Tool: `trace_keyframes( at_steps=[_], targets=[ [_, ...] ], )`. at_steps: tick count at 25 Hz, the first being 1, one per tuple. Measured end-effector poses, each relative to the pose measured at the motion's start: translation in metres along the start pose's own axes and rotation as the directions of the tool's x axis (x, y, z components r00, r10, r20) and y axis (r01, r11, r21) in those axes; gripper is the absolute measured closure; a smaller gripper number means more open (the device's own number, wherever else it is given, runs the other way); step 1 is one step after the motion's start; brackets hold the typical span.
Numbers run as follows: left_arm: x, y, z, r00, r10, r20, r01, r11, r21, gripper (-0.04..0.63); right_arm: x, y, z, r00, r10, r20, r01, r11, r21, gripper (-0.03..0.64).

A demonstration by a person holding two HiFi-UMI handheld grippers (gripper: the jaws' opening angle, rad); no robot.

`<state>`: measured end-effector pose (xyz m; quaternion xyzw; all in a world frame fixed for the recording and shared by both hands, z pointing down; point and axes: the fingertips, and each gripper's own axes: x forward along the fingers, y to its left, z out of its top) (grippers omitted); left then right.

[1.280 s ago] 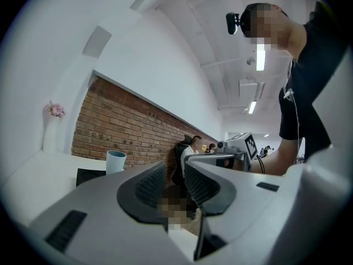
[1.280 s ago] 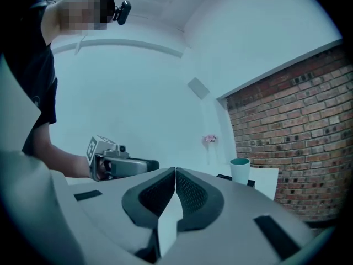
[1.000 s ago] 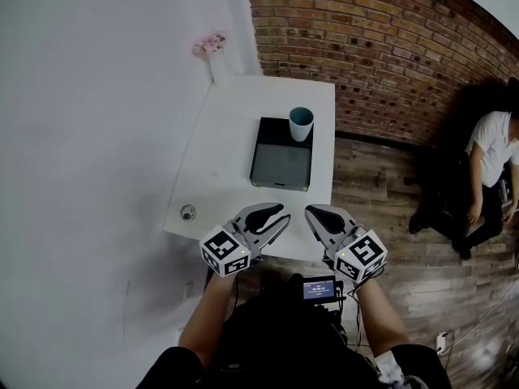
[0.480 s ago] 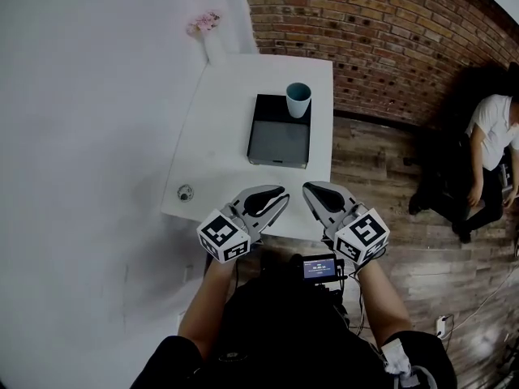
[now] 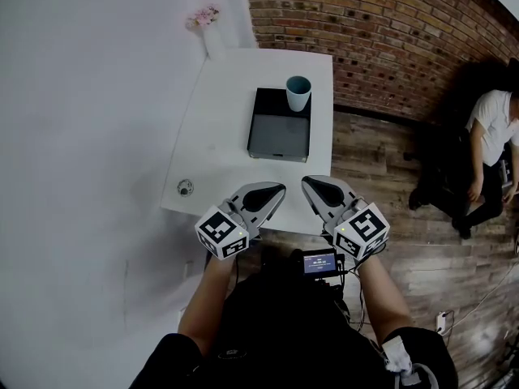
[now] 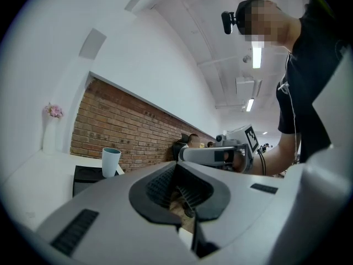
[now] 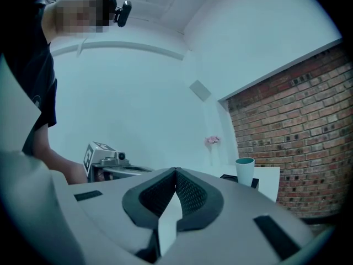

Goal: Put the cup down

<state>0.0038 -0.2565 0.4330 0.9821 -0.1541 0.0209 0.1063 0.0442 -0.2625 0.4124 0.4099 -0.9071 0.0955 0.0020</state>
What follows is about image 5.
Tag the white wall socket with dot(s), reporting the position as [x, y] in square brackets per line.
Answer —
[188, 269]
[181, 315]

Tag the white power strip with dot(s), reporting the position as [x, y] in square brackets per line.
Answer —
[444, 321]

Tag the person's black shirt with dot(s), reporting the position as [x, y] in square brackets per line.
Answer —
[284, 338]

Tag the white crumpled cloth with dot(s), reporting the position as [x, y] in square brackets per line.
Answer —
[395, 353]

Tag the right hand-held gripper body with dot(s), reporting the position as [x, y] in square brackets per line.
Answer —
[361, 233]

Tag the pale blue cup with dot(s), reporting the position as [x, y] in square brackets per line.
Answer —
[298, 95]

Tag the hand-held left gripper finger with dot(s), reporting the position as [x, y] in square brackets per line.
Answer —
[251, 193]
[269, 211]

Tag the person's left forearm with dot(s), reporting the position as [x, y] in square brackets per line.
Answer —
[208, 306]

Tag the person's right forearm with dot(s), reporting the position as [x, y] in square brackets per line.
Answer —
[383, 302]

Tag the black rectangular tray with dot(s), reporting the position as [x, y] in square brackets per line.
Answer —
[280, 136]

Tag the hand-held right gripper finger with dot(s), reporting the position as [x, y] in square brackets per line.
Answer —
[316, 203]
[338, 191]

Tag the round table grommet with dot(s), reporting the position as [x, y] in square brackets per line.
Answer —
[185, 186]

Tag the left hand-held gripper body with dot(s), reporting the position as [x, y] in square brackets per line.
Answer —
[221, 233]

